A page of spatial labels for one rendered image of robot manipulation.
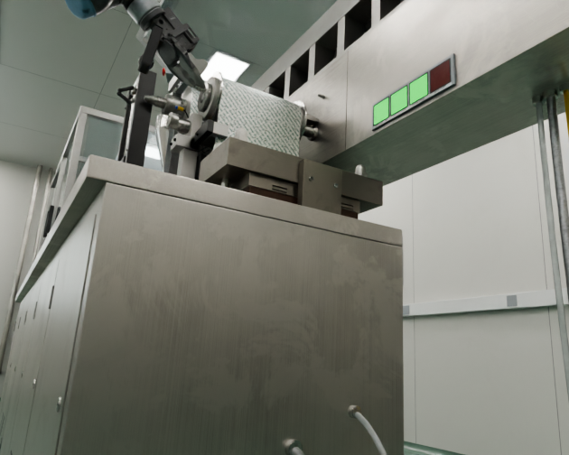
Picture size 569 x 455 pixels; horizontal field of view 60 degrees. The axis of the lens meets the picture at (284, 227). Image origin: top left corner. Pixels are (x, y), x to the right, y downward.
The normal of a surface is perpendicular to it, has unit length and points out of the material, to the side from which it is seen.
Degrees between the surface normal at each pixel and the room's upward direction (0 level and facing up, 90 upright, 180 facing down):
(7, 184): 90
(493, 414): 90
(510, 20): 90
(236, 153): 90
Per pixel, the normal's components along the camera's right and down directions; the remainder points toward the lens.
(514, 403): -0.86, -0.18
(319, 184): 0.51, -0.21
